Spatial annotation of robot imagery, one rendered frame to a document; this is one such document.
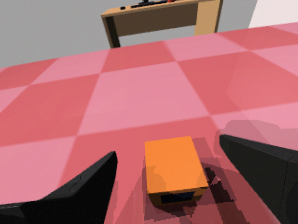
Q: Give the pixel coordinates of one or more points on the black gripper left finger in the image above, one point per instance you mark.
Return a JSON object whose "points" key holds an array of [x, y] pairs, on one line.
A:
{"points": [[82, 200]]}

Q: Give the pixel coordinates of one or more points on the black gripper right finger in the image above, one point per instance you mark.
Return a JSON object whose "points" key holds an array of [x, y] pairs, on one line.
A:
{"points": [[271, 171]]}

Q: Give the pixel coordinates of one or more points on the orange block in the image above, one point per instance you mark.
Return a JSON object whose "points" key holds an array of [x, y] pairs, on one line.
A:
{"points": [[174, 172]]}

